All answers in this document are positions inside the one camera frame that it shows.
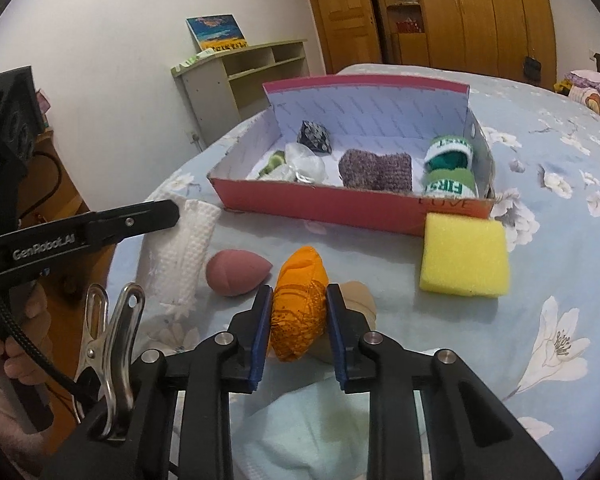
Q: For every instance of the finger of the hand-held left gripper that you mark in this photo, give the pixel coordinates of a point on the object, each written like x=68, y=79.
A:
x=140, y=217

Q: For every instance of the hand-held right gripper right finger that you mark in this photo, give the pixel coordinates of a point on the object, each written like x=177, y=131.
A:
x=336, y=340

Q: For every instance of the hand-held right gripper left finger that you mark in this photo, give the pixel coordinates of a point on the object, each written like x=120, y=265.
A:
x=260, y=340

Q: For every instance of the beige makeup sponge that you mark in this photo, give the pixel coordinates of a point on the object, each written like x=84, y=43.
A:
x=357, y=302

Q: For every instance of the orange cloth ball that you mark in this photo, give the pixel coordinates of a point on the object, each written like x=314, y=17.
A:
x=300, y=305

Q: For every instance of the white waffle towel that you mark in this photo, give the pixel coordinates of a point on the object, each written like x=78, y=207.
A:
x=180, y=255

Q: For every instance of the pink makeup sponge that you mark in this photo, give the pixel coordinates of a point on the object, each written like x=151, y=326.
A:
x=237, y=271

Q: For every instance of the light blue face mask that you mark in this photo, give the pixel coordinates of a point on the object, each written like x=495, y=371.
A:
x=300, y=435

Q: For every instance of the white mesh cloth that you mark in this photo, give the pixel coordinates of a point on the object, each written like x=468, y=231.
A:
x=282, y=175

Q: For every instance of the yellow sponge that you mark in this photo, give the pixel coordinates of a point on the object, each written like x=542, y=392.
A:
x=465, y=255

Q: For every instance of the purple knitted cloth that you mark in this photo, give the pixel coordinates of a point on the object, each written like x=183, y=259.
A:
x=375, y=170

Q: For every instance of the green white sock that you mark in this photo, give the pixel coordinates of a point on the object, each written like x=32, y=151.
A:
x=450, y=186
x=450, y=145

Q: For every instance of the dark patterned pouch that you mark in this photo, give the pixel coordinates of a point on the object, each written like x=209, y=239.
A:
x=315, y=136

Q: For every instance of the pink cardboard box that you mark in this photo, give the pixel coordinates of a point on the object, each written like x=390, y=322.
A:
x=360, y=110

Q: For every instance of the person's left hand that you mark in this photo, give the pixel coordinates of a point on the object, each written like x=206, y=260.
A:
x=30, y=330

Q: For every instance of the beige shelf unit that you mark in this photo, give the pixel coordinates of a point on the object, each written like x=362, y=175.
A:
x=205, y=95

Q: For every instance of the metal spring clip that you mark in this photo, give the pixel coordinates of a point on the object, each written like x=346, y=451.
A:
x=107, y=360

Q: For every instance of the green white packet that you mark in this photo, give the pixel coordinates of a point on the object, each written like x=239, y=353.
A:
x=195, y=59

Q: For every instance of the blue yellow painting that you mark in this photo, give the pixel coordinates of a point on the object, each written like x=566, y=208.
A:
x=215, y=32

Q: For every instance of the wooden door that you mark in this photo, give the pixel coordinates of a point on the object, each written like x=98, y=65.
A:
x=345, y=25

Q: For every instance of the red basket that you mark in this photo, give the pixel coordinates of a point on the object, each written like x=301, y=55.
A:
x=406, y=25

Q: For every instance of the small black bag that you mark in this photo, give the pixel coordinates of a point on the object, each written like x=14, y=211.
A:
x=532, y=68

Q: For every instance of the wooden wardrobe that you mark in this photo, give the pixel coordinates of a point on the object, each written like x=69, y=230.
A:
x=480, y=20

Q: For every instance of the pink cartoon pillow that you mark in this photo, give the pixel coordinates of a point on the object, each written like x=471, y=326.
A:
x=595, y=95

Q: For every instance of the wall outlet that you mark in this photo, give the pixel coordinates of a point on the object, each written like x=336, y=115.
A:
x=196, y=141

